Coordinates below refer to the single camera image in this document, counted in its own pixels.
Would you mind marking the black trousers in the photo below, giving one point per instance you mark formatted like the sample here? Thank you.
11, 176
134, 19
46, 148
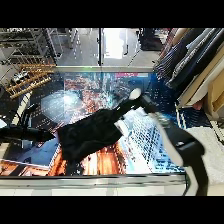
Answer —
90, 133

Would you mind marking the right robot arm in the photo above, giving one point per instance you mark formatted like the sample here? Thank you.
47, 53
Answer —
186, 143

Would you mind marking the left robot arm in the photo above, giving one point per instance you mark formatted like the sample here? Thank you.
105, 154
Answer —
20, 134

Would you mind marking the wooden clothes hangers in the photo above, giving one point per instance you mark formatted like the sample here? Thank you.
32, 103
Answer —
29, 80

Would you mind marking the heap of clothes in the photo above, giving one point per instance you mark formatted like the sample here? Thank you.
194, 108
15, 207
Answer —
190, 56

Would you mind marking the white garment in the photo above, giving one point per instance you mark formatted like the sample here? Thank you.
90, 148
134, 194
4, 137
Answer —
213, 160

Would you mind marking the silver frame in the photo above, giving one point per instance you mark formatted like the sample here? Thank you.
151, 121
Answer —
93, 182

